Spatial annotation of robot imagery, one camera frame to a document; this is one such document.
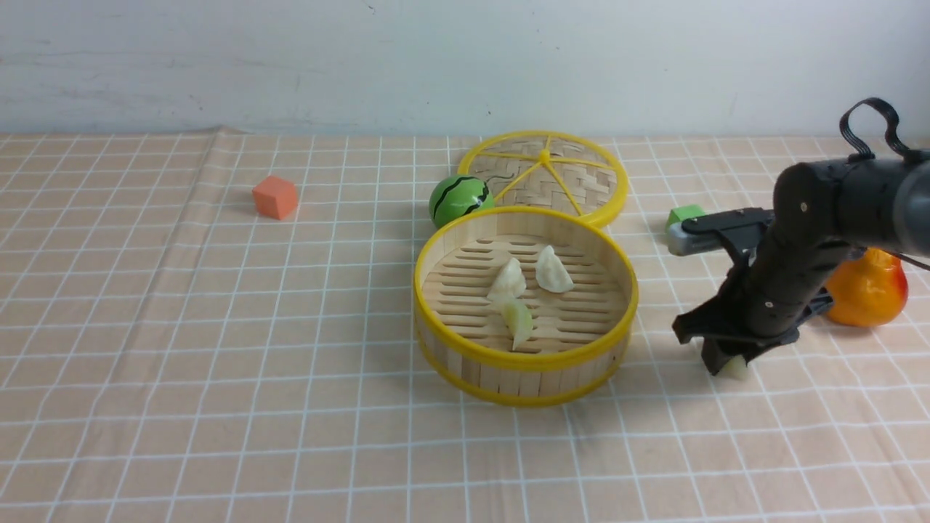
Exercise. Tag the green foam cube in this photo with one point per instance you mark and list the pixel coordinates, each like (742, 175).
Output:
(683, 213)

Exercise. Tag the orange yellow toy pear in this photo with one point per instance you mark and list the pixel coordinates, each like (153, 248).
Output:
(869, 291)

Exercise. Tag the pale green dumpling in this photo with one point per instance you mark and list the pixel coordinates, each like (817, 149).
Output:
(736, 369)
(519, 320)

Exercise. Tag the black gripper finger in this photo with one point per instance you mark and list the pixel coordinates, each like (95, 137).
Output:
(716, 352)

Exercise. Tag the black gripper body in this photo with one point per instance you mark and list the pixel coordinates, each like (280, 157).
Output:
(762, 305)

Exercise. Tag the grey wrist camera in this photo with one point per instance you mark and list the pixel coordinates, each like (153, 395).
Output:
(736, 232)

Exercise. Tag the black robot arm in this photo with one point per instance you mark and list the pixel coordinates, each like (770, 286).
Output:
(875, 203)

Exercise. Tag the orange foam cube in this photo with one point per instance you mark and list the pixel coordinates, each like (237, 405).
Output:
(275, 197)

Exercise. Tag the woven bamboo steamer lid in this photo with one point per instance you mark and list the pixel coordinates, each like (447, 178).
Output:
(551, 170)

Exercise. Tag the green watermelon toy ball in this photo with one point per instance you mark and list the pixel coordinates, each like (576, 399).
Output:
(457, 196)

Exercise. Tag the beige checkered tablecloth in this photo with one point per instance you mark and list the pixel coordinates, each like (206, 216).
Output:
(171, 355)

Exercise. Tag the bamboo steamer tray yellow rim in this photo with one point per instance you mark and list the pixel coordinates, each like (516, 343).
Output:
(580, 338)

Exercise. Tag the white dumpling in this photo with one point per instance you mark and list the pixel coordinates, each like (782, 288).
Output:
(551, 274)
(510, 282)

